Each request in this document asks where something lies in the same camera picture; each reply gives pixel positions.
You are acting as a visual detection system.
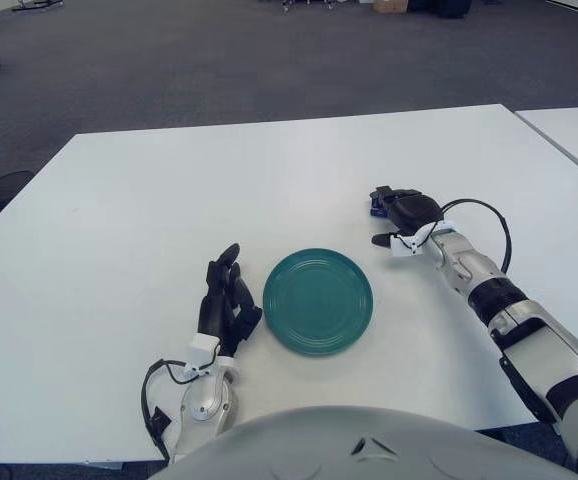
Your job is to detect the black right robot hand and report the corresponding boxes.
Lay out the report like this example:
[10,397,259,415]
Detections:
[368,185,444,248]

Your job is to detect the black caster legs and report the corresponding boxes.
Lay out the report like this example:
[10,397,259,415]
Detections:
[278,0,343,13]

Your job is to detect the black bulky background object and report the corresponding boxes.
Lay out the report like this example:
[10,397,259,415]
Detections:
[408,0,473,20]

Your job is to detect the teal round plate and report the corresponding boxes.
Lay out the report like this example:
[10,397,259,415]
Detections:
[262,248,375,358]

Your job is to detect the black stand base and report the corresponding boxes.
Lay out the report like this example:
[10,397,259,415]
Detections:
[11,0,68,13]

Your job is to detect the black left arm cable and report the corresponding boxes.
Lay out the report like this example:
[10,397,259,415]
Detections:
[140,357,191,451]

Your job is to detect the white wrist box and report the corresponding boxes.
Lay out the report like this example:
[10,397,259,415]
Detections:
[187,333,220,370]
[389,219,458,259]

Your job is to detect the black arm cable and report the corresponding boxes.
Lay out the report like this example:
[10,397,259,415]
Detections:
[140,357,191,451]
[438,198,513,274]

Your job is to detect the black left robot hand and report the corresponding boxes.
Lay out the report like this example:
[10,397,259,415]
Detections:
[197,243,264,359]

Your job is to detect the grey robot torso shell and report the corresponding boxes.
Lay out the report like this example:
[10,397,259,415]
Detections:
[146,405,578,480]

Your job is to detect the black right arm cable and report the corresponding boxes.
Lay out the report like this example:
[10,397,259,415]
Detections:
[438,198,513,274]

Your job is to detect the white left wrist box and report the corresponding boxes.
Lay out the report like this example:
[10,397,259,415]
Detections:
[187,333,220,370]

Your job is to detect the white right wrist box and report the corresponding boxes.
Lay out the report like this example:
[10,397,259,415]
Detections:
[389,219,458,259]

